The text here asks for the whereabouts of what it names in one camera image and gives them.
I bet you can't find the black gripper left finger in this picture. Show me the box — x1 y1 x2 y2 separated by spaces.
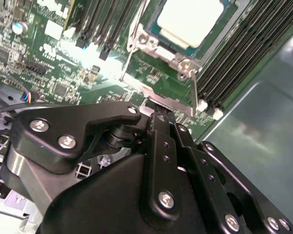
1 97 185 223

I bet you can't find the thin wire locking lever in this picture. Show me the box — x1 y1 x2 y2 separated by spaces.
121 0 148 81

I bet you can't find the metal socket cover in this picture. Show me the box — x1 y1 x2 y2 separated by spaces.
140 46 201 117

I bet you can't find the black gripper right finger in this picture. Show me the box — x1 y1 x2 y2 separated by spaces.
169 113 293 234

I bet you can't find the silver CPU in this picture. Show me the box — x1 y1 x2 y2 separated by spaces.
146 0 238 59

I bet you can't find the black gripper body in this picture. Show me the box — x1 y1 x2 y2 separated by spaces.
38 155 222 234

